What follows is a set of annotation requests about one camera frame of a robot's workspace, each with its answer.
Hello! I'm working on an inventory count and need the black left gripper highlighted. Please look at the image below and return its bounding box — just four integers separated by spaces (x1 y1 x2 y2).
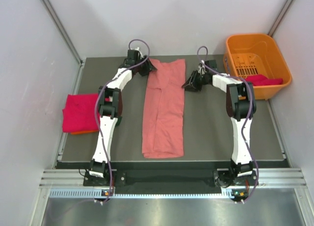
134 55 156 76

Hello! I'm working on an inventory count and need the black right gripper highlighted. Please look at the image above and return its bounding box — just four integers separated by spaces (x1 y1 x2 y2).
182 70 208 93

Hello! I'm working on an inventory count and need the salmon pink t shirt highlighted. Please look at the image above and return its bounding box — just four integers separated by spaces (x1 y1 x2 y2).
142 59 186 159

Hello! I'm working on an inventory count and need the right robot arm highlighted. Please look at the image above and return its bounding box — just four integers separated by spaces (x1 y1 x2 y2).
182 60 256 185

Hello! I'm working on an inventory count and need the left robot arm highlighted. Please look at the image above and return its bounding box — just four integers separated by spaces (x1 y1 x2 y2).
88 48 156 185

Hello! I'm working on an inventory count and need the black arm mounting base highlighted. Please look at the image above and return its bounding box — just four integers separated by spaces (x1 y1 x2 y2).
83 161 257 195

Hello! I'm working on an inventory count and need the folded dark green t shirt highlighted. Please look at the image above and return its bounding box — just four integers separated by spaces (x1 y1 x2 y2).
116 116 122 126

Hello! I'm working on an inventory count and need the magenta t shirt in basket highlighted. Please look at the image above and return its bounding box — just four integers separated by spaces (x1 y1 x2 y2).
245 74 283 86

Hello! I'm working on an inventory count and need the orange plastic basket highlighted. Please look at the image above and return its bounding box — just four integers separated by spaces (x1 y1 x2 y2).
223 33 292 100

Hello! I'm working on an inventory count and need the folded magenta t shirt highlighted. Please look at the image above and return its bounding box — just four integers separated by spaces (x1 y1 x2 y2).
62 94 99 133

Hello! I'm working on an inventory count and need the folded orange t shirt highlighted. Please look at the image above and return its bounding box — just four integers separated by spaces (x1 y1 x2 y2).
70 130 98 135

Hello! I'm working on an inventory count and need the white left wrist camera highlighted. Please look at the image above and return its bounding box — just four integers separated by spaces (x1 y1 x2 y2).
134 47 143 58

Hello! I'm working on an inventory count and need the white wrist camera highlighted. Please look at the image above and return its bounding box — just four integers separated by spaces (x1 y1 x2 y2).
134 47 143 58
198 60 207 75

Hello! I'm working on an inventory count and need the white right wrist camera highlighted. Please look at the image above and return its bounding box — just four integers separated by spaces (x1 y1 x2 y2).
198 60 207 75

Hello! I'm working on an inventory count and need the slotted grey cable duct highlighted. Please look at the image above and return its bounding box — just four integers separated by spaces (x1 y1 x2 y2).
49 188 244 199

